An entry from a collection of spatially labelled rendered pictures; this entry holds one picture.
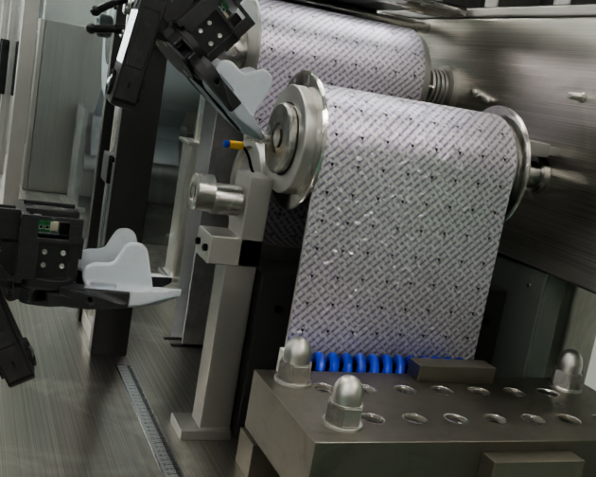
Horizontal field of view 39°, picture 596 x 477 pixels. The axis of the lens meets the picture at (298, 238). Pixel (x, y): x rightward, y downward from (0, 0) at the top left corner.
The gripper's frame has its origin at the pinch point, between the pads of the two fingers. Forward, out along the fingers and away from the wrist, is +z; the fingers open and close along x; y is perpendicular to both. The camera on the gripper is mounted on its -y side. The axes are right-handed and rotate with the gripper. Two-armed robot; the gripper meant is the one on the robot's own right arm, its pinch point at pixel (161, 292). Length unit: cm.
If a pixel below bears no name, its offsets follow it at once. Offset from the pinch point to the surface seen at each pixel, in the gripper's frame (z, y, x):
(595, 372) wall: 278, -92, 227
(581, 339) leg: 65, -7, 13
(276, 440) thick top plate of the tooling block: 9.3, -9.6, -12.3
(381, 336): 24.9, -3.4, -0.1
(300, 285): 14.3, 1.7, -0.1
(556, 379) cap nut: 43.7, -5.1, -7.0
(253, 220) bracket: 10.7, 6.7, 7.2
